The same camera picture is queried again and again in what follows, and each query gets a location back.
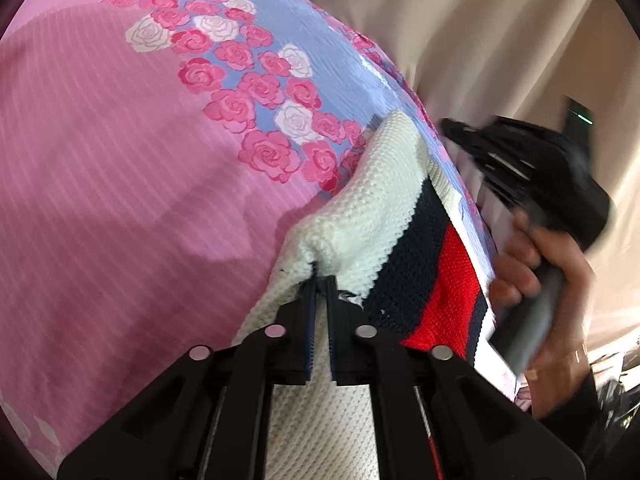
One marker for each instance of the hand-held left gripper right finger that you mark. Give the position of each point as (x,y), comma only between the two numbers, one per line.
(332,332)

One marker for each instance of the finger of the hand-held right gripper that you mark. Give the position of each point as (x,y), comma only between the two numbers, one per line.
(465,135)

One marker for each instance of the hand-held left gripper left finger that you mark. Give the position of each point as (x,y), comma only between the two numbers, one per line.
(310,332)

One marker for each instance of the white navy red knit sweater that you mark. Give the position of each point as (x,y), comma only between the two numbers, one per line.
(380,220)

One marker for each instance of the person's right forearm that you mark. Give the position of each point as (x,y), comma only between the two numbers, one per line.
(570,390)

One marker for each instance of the person's right hand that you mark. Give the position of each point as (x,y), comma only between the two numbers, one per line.
(517,265)

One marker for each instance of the beige curtain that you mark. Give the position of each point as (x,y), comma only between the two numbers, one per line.
(475,35)

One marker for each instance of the black shiny bag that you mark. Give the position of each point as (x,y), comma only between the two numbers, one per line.
(620,395)

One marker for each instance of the pink floral bed sheet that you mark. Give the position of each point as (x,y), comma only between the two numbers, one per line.
(125,185)

